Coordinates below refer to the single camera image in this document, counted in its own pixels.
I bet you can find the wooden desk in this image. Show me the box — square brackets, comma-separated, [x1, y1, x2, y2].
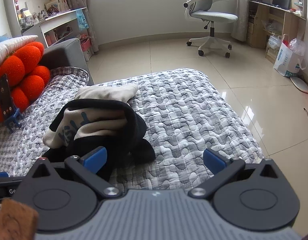
[246, 0, 308, 64]

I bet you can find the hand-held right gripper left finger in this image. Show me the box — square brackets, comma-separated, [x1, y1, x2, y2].
[26, 146, 122, 198]

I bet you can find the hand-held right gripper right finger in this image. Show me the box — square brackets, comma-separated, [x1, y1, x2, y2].
[187, 149, 283, 198]

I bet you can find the black smartphone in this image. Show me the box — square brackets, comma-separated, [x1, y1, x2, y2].
[0, 74, 14, 123]

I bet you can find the white paper shopping bag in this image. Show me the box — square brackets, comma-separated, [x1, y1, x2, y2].
[273, 34, 307, 78]

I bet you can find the white pillow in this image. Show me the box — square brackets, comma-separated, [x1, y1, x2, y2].
[0, 35, 39, 68]

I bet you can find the brown fuzzy sleeve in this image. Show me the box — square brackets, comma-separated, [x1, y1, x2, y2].
[0, 199, 39, 240]

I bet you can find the white round board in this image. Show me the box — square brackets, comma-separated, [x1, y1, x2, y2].
[291, 76, 308, 93]

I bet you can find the grey sofa armrest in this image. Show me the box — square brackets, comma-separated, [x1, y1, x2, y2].
[40, 38, 94, 85]

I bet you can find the grey patterned quilt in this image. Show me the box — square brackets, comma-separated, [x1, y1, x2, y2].
[0, 67, 265, 193]

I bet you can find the clear plastic bag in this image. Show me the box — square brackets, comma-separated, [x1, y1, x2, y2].
[287, 38, 307, 57]

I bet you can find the pink basket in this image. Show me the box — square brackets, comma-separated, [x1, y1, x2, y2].
[80, 39, 92, 53]

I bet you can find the grey office chair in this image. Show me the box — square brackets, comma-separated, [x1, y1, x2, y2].
[181, 0, 239, 58]

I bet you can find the black monitor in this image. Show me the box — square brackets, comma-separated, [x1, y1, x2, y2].
[272, 0, 291, 9]

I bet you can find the beige and black sweatshirt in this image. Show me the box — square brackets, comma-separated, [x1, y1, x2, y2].
[41, 84, 155, 183]

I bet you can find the blue printed bag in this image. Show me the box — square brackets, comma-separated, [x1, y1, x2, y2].
[76, 9, 89, 30]

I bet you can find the orange plush cushion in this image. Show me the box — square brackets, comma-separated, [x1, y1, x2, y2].
[0, 41, 51, 122]

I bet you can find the white bookshelf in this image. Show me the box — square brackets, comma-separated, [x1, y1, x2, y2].
[1, 0, 91, 48]

